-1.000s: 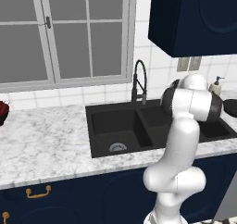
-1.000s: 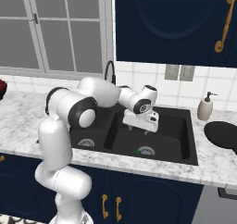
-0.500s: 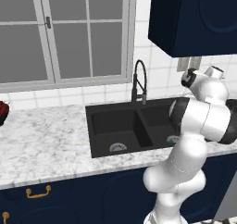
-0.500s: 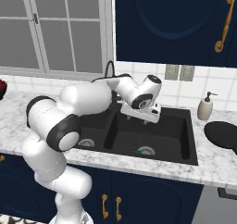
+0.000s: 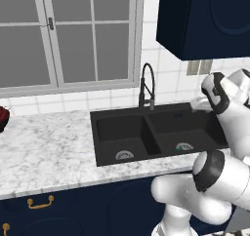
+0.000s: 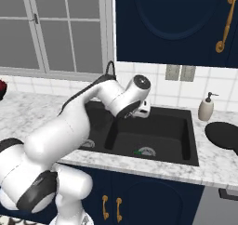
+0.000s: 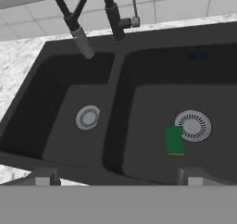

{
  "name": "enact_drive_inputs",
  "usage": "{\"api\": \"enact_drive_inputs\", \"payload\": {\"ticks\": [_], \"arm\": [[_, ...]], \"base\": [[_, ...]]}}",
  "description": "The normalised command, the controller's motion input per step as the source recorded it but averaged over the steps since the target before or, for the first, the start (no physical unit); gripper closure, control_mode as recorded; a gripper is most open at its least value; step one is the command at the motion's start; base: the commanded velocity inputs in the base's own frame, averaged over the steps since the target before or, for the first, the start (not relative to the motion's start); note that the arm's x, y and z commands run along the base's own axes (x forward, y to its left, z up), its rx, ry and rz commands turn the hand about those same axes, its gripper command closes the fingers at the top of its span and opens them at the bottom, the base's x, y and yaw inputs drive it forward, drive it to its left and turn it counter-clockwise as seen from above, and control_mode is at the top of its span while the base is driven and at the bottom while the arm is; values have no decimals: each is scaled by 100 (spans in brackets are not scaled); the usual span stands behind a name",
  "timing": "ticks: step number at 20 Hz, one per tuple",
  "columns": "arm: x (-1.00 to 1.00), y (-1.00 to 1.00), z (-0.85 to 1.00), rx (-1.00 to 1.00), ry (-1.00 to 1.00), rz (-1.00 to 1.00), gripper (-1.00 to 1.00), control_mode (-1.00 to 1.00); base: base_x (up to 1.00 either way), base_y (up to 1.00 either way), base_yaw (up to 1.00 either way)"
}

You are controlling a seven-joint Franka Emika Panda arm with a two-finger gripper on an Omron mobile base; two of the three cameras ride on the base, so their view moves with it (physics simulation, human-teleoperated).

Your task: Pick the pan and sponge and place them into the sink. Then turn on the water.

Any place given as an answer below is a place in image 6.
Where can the grey wall socket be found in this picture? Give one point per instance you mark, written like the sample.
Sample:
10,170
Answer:
172,72
188,73

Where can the black pan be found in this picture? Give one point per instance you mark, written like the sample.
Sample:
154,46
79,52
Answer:
223,135

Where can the beige soap dispenser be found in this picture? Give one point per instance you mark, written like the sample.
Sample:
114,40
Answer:
206,109

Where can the wide navy base cupboard door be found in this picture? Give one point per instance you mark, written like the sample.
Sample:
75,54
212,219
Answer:
158,201

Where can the dark bowl with red fruit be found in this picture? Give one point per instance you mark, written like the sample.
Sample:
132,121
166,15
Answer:
2,87

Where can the black kitchen sink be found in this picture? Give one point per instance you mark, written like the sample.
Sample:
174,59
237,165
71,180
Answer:
161,135

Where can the grey framed window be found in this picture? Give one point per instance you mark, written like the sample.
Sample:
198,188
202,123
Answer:
55,30

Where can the black sink tap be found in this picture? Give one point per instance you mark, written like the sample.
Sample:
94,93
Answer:
109,67

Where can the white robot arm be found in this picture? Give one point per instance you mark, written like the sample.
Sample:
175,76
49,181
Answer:
59,135

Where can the narrow navy base cupboard door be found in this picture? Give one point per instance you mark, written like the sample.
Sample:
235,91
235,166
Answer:
97,185

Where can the grey window latch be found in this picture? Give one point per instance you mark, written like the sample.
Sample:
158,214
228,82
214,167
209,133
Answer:
34,18

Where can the grey dishwasher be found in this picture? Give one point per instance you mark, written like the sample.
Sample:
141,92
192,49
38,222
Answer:
214,210

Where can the navy wall cupboard door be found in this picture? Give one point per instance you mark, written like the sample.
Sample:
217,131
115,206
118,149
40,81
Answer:
173,21

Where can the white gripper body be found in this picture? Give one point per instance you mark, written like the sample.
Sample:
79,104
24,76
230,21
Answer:
145,107

